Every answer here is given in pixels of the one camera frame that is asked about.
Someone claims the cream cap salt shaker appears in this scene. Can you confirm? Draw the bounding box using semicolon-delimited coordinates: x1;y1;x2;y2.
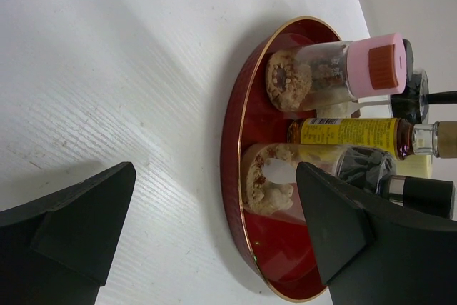
396;155;433;179

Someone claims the black cap pepper grinder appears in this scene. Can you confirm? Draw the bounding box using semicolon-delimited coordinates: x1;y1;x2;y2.
316;69;456;124

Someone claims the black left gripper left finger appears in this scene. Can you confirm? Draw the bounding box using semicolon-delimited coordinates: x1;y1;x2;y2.
1;162;136;304

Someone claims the pink cap spice jar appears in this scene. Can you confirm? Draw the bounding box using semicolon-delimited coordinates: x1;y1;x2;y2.
265;33;407;112

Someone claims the short yellow oil bottle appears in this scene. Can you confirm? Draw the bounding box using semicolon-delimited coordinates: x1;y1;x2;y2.
287;118;456;160

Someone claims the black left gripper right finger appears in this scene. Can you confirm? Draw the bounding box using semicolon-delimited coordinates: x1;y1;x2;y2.
296;163;456;304

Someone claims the red round lacquer tray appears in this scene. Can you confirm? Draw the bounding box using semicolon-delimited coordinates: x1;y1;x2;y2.
220;16;340;303

